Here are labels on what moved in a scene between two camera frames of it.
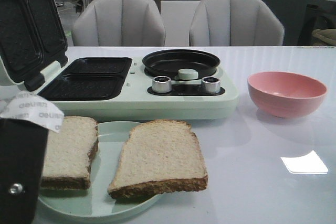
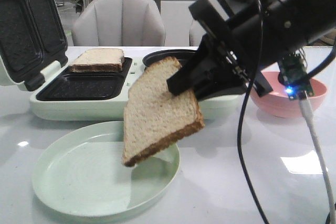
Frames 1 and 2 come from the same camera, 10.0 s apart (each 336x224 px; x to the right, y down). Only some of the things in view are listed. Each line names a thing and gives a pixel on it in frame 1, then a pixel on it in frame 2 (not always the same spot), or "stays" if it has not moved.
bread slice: x=66 y=165 -> x=98 y=60
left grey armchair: x=119 y=20 stays
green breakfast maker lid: x=32 y=36 stays
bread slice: x=159 y=156 -> x=154 y=115
